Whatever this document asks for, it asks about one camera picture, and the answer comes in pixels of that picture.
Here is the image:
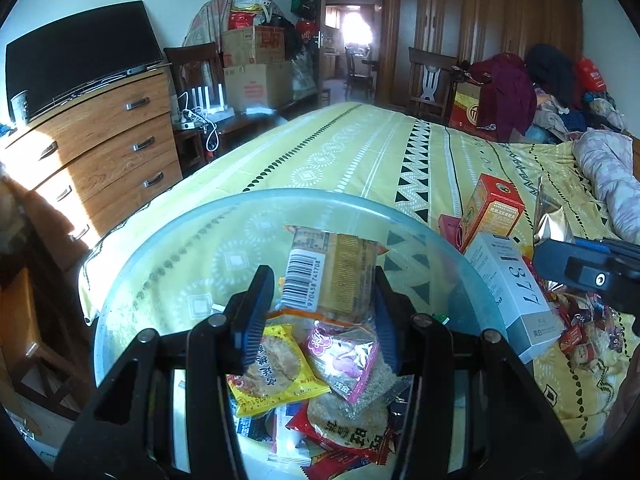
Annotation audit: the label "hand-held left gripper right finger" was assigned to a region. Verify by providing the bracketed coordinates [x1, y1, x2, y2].
[372, 266, 583, 480]

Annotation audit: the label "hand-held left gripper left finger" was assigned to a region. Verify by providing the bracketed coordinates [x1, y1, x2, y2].
[52, 265, 276, 480]

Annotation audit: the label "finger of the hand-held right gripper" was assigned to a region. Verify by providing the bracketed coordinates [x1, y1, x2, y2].
[531, 237, 640, 311]

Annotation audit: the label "yellow round-cracker packet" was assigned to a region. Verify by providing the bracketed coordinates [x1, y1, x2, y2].
[227, 324, 332, 418]

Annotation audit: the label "clear sesame snack packet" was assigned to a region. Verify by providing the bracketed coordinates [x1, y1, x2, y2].
[320, 360, 411, 418]

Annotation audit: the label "pile of assorted snack packets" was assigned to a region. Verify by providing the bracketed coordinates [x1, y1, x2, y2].
[545, 280, 631, 386]

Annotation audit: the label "tan barcode-labelled snack packet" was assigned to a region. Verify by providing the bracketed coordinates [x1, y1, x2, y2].
[279, 225, 390, 322]

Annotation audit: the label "red and white cracker packet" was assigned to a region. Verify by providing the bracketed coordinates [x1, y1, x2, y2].
[286, 394, 401, 467]

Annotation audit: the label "white snack packet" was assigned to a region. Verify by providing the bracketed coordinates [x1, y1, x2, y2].
[267, 405, 313, 463]

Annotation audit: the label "red snack packet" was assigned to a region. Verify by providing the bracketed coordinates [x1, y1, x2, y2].
[300, 452, 396, 480]

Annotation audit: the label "gold foil packet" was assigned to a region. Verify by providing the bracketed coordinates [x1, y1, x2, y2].
[532, 176, 577, 250]

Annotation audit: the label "black and white carton box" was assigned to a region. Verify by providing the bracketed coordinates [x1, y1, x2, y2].
[464, 231, 567, 365]

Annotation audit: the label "white purple duvet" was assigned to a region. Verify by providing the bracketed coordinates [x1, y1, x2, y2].
[572, 130, 640, 246]

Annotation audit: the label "tall orange-red box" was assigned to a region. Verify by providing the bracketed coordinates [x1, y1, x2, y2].
[459, 174, 527, 255]

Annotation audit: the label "small red box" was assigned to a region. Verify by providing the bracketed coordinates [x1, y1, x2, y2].
[438, 214, 467, 250]

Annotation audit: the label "heap of clothes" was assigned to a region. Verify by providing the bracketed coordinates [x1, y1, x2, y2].
[530, 82, 628, 145]

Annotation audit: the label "yellow patterned bedsheet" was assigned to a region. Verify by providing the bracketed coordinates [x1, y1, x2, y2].
[77, 102, 640, 446]

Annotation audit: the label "red and gold carton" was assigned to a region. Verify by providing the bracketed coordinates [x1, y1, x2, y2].
[448, 81, 502, 142]

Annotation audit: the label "maroon garment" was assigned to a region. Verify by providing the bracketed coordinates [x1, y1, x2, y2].
[467, 51, 538, 143]

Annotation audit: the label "dark wooden side table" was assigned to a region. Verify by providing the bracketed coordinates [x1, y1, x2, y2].
[172, 105, 321, 171]

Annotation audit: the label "red bag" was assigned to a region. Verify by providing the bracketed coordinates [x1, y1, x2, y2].
[574, 57, 607, 92]

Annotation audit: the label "black garment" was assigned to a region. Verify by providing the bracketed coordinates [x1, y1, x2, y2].
[524, 44, 576, 108]

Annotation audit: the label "white router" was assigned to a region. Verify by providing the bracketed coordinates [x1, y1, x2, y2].
[179, 85, 236, 122]

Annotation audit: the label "wooden dresser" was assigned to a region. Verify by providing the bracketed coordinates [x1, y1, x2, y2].
[0, 65, 183, 251]

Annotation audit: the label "wooden stool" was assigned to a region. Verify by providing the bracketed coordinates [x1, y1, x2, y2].
[0, 265, 96, 416]

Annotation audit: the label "large plain cardboard box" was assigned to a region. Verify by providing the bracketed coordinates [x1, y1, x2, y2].
[224, 61, 297, 112]

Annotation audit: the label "dining chair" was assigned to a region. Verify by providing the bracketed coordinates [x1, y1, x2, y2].
[345, 47, 376, 101]

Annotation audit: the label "dark wooden chair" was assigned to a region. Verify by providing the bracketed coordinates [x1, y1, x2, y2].
[164, 42, 226, 111]

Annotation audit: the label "wooden wardrobe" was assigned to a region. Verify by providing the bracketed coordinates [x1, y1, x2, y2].
[376, 0, 585, 116]

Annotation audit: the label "black bag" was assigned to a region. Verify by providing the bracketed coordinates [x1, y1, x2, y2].
[270, 15, 301, 61]

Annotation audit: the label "cloth-covered round tabletop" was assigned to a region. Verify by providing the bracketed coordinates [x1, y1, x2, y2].
[184, 0, 281, 58]

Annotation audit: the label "white plastic bags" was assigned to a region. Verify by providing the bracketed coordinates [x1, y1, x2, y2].
[229, 0, 273, 30]

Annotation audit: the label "paper cup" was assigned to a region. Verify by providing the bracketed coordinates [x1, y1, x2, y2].
[10, 91, 30, 125]

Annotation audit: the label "black television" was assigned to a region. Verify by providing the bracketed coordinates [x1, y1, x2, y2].
[5, 0, 166, 126]

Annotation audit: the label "grey door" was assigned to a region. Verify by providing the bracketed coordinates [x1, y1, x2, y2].
[309, 0, 328, 81]

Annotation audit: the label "white cable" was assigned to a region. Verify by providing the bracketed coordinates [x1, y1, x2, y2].
[200, 115, 221, 153]

